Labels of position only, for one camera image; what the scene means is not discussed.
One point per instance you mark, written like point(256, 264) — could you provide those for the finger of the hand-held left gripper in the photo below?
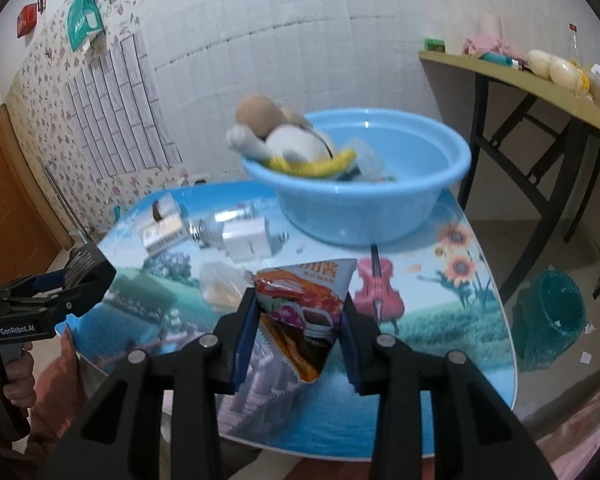
point(50, 282)
point(55, 305)

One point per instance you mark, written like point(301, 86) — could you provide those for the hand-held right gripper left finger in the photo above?
point(245, 340)

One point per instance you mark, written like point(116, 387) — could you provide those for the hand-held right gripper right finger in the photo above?
point(352, 345)

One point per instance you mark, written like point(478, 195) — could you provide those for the red and black snack packet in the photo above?
point(305, 310)

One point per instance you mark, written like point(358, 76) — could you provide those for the blue plastic basin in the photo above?
point(370, 210)

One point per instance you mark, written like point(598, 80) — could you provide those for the white plush toy yellow hat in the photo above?
point(295, 145)

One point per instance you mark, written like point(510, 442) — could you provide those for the brown plush toy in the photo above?
point(257, 110)

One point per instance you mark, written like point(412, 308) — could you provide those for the scenic printed desktop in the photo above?
point(430, 410)

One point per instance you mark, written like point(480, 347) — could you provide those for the person's left hand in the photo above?
point(22, 380)

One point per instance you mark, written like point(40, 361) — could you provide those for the clear bag of cotton swabs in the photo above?
point(220, 285)

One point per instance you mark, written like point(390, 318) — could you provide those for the white charger adapter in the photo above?
point(245, 240)

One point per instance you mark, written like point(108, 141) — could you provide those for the wooden door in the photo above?
point(15, 185)

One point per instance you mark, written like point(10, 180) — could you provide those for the clear bottle with metal neck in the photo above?
point(205, 230)

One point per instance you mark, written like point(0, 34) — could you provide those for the small white box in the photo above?
point(162, 240)

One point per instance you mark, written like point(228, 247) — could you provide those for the green trash bin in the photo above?
point(555, 310)

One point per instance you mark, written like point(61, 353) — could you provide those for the white paper scrap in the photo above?
point(590, 327)
point(586, 358)

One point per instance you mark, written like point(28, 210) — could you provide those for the pink printed blanket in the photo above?
point(580, 440)

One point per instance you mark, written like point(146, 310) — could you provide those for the yellow-top folding side table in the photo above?
point(510, 77)

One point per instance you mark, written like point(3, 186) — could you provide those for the small green box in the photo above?
point(435, 45)

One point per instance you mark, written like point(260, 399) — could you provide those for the teal tube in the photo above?
point(495, 58)

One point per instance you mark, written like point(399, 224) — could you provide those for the pink cloth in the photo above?
point(490, 46)

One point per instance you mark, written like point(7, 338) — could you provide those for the white bun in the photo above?
point(539, 62)
point(564, 71)

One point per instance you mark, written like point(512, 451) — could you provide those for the toilet paper roll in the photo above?
point(490, 25)

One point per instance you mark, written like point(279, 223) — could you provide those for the yellow mesh bag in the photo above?
point(581, 77)

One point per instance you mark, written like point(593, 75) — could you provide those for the clear glass bottle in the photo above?
point(574, 45)

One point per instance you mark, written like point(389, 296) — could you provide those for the green wall packet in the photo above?
point(82, 22)

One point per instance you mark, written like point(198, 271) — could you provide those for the red wall box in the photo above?
point(26, 20)

